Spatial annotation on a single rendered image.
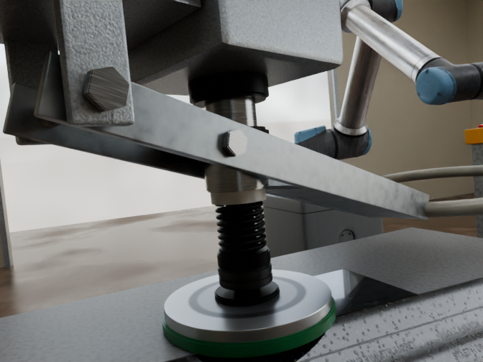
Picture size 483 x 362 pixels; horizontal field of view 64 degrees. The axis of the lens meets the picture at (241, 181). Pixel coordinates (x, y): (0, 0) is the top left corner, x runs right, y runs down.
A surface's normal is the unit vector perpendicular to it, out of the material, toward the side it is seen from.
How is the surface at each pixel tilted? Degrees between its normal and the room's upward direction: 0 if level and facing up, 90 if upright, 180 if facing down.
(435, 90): 97
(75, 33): 90
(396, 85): 90
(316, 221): 90
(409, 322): 45
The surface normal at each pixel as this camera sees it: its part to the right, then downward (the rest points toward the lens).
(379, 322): 0.18, -0.69
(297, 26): 0.67, -0.02
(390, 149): 0.36, 0.02
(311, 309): -0.09, -0.99
